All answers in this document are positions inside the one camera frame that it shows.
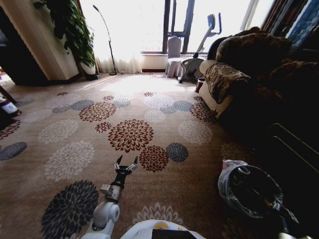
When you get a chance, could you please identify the dark cabinet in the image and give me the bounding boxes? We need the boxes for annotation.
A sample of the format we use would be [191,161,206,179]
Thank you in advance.
[0,7,50,86]

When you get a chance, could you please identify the black trash bin with liner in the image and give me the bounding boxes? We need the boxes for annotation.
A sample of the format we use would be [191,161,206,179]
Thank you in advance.
[217,160,300,224]

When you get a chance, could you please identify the green leafy potted plant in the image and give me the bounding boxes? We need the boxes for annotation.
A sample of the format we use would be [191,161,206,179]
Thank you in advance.
[31,0,98,81]

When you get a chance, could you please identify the pale pink crumpled wrapper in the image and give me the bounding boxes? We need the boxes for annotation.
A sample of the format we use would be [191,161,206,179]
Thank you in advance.
[222,159,248,170]

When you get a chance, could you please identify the white sheer curtain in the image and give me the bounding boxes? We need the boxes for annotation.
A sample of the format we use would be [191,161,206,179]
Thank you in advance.
[95,55,143,75]

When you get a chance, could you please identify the white robot front shell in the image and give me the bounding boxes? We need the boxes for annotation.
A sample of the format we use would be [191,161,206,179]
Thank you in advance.
[121,219,206,239]

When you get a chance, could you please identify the chair with white cover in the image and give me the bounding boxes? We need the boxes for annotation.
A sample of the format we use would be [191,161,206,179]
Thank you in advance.
[165,36,184,79]

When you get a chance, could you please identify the dark table with metal frame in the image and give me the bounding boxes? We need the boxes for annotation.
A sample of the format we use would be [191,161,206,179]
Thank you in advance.
[251,121,319,176]

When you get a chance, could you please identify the leopard print blanket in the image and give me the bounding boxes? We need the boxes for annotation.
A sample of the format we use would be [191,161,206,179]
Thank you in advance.
[204,62,253,106]

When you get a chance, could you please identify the small white box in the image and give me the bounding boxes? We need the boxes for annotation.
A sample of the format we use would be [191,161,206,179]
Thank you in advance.
[0,101,20,116]

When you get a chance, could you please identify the black arched floor lamp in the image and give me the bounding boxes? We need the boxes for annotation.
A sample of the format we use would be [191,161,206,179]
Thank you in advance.
[92,4,118,76]

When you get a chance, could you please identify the dark red cup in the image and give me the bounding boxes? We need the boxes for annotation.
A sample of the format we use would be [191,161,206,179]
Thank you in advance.
[195,77,206,94]

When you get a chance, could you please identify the dark window frame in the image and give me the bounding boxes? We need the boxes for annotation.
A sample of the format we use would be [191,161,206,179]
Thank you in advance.
[161,0,197,54]

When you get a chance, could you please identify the dark brown sofa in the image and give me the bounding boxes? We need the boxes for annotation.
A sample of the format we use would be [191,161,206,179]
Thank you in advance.
[199,26,319,127]

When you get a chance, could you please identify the blue wall picture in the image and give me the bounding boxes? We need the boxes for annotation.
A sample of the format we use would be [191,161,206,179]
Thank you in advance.
[286,0,319,47]

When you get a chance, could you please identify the white exercise bike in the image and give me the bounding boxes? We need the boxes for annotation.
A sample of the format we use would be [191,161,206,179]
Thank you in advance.
[177,12,223,84]

